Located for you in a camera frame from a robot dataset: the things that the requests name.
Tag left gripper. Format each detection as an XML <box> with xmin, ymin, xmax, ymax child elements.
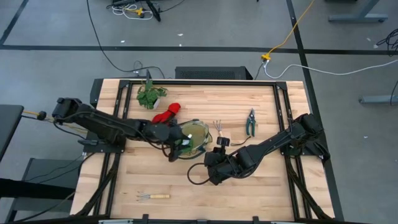
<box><xmin>167</xmin><ymin>123</ymin><xmax>194</xmax><ymax>163</ymax></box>

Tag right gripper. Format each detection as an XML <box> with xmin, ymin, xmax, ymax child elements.
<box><xmin>203</xmin><ymin>136</ymin><xmax>240</xmax><ymax>187</ymax></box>

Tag wooden handle hand rake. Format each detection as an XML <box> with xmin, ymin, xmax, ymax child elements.
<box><xmin>136</xmin><ymin>192</ymin><xmax>171</xmax><ymax>202</ymax></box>
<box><xmin>212</xmin><ymin>119</ymin><xmax>225</xmax><ymax>138</ymax></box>

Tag cream green canvas gardening bag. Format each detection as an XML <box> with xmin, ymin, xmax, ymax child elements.
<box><xmin>177</xmin><ymin>118</ymin><xmax>215</xmax><ymax>161</ymax></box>

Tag green handle pruning shears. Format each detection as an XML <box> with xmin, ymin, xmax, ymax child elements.
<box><xmin>245</xmin><ymin>108</ymin><xmax>257</xmax><ymax>138</ymax></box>

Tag red black gardening glove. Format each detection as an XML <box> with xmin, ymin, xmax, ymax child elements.
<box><xmin>151</xmin><ymin>102</ymin><xmax>182</xmax><ymax>124</ymax></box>

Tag small green potted plant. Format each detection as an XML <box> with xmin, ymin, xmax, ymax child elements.
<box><xmin>136</xmin><ymin>79</ymin><xmax>169</xmax><ymax>110</ymax></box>

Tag black computer case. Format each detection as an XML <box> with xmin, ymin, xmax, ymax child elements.
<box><xmin>174</xmin><ymin>65</ymin><xmax>254</xmax><ymax>80</ymax></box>

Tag grey metal cart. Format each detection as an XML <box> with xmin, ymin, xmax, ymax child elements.
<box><xmin>4</xmin><ymin>157</ymin><xmax>82</xmax><ymax>223</ymax></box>

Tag black stand leg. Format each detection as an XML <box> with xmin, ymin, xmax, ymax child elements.
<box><xmin>145</xmin><ymin>0</ymin><xmax>162</xmax><ymax>22</ymax></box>

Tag grey table leg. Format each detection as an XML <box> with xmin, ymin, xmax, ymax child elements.
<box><xmin>328</xmin><ymin>0</ymin><xmax>389</xmax><ymax>24</ymax></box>
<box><xmin>358</xmin><ymin>94</ymin><xmax>398</xmax><ymax>105</ymax></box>

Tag black side table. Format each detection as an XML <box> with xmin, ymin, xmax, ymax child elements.
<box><xmin>0</xmin><ymin>104</ymin><xmax>25</xmax><ymax>162</ymax></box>

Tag thin black cord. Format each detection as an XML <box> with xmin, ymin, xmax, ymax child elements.
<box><xmin>230</xmin><ymin>136</ymin><xmax>251</xmax><ymax>147</ymax></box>

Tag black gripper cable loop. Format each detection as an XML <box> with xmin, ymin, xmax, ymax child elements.
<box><xmin>187</xmin><ymin>161</ymin><xmax>218</xmax><ymax>187</ymax></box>

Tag black table frame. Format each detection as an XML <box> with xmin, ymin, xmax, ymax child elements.
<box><xmin>89</xmin><ymin>78</ymin><xmax>345</xmax><ymax>224</ymax></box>

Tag yellow extension cable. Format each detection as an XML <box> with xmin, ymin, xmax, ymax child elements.
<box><xmin>260</xmin><ymin>0</ymin><xmax>317</xmax><ymax>62</ymax></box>

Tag white floor cable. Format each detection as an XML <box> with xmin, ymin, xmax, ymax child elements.
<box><xmin>262</xmin><ymin>58</ymin><xmax>398</xmax><ymax>80</ymax></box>

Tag white yellow cable bundle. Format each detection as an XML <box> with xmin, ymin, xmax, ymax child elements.
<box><xmin>111</xmin><ymin>2</ymin><xmax>155</xmax><ymax>21</ymax></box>

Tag long black cable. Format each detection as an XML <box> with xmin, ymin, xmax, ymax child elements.
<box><xmin>85</xmin><ymin>0</ymin><xmax>166</xmax><ymax>79</ymax></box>

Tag black cable bundle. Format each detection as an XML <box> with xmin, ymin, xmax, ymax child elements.
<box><xmin>375</xmin><ymin>28</ymin><xmax>398</xmax><ymax>57</ymax></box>

